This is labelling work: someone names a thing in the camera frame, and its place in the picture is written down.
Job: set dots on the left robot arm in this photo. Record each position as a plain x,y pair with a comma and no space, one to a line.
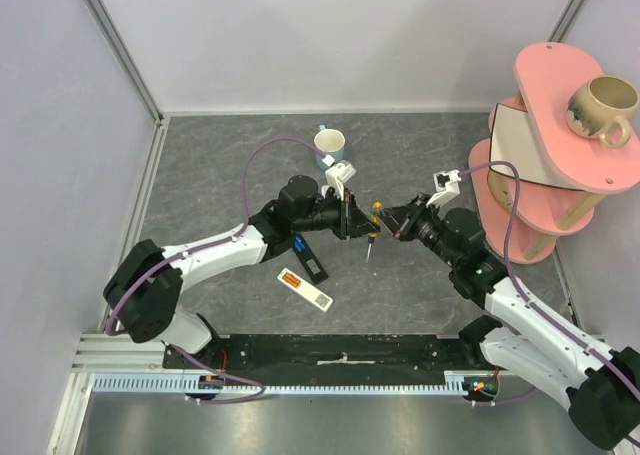
144,291

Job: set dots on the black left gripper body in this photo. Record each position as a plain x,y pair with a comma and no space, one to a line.
331,215

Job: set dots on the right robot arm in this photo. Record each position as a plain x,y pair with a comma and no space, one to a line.
597,385

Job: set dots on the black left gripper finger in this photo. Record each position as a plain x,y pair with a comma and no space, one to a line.
357,229
352,211

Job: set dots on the light blue cable duct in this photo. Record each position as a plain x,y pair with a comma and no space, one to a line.
450,384

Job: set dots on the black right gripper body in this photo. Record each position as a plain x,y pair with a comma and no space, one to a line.
408,223

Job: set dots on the aluminium frame rail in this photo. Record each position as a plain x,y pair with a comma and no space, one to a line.
97,355

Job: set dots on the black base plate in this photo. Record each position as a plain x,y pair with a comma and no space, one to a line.
256,351

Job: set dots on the pink wooden shelf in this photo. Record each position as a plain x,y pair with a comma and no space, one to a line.
535,180

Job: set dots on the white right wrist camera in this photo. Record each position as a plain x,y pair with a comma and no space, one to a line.
447,188

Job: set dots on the light blue cup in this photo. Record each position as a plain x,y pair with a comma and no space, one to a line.
331,142

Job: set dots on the white remote with QR label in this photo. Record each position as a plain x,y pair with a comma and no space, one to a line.
309,292

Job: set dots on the beige ceramic mug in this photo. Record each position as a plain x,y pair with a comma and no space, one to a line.
601,110

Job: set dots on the black remote control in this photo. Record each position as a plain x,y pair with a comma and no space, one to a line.
310,263

